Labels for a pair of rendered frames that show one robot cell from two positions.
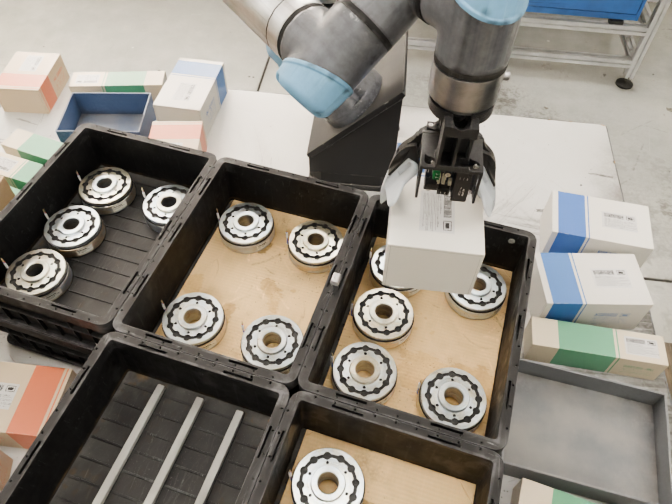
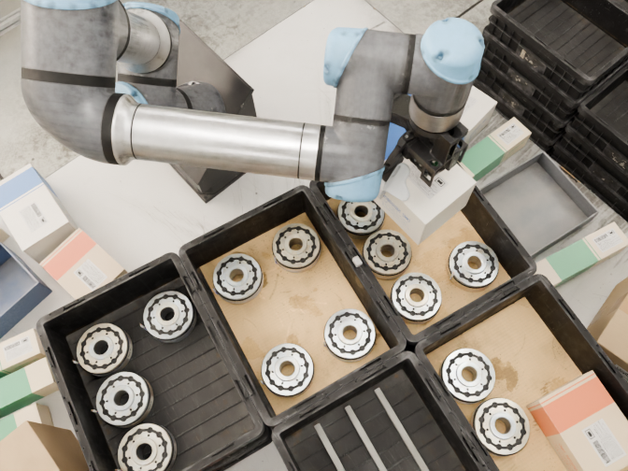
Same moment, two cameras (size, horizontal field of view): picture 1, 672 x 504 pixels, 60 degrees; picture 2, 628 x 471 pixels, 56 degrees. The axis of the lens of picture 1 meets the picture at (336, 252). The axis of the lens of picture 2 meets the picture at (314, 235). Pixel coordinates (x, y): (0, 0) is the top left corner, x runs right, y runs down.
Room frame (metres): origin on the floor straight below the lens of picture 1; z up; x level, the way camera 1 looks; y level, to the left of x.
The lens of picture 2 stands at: (0.29, 0.33, 2.02)
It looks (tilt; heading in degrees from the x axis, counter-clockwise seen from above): 67 degrees down; 318
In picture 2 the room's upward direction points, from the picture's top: 5 degrees counter-clockwise
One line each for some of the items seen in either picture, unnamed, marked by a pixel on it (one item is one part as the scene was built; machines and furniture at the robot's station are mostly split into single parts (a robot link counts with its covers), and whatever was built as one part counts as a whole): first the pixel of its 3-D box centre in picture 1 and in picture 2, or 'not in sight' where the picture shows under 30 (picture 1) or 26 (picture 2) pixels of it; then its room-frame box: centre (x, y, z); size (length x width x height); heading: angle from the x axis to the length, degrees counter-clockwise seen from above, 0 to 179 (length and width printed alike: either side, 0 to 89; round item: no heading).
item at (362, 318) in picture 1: (383, 313); (387, 251); (0.52, -0.08, 0.86); 0.10 x 0.10 x 0.01
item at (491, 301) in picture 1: (477, 286); not in sight; (0.58, -0.25, 0.86); 0.10 x 0.10 x 0.01
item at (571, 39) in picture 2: not in sight; (546, 64); (0.67, -1.15, 0.37); 0.40 x 0.30 x 0.45; 174
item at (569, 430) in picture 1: (581, 431); (523, 212); (0.37, -0.43, 0.73); 0.27 x 0.20 x 0.05; 76
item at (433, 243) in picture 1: (432, 213); (406, 176); (0.54, -0.13, 1.09); 0.20 x 0.12 x 0.09; 174
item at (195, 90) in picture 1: (192, 97); (35, 213); (1.23, 0.38, 0.75); 0.20 x 0.12 x 0.09; 171
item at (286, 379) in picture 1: (252, 257); (288, 297); (0.58, 0.14, 0.92); 0.40 x 0.30 x 0.02; 163
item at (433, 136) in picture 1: (452, 142); (432, 138); (0.51, -0.13, 1.25); 0.09 x 0.08 x 0.12; 174
